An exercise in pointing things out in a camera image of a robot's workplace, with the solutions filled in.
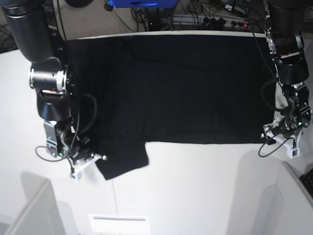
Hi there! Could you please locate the white left partition panel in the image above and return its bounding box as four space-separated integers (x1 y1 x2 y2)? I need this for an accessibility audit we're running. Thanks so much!
5 180 66 235

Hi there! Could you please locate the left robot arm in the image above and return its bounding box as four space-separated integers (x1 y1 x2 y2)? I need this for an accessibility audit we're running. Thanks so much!
264 0 311 138

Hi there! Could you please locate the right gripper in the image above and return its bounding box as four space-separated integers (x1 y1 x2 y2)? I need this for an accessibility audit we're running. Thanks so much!
69 137 96 164

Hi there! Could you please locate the black keyboard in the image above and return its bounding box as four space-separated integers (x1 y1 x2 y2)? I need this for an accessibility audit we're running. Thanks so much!
300 169 313 197

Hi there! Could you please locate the white right partition panel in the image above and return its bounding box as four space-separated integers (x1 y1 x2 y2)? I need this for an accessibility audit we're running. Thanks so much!
251 163 313 235

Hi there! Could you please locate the white power strip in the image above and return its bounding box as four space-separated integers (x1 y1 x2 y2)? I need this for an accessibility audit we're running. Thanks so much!
173 15 248 28

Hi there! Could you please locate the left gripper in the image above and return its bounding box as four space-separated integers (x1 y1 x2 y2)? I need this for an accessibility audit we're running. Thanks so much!
263 115 304 137

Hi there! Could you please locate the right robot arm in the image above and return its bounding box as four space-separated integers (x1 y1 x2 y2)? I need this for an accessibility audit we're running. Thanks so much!
0 0 98 165

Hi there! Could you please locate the black T-shirt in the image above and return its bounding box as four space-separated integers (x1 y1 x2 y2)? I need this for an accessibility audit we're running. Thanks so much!
68 35 275 180

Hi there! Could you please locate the blue box with oval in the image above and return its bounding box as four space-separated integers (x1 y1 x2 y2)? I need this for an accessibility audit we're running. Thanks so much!
104 0 177 11

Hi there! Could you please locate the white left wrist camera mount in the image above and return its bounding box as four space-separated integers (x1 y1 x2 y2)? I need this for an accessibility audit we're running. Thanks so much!
258 130 303 159

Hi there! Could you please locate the white partition panel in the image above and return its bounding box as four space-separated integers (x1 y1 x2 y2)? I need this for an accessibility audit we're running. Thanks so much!
5 180 66 235
251 163 313 235

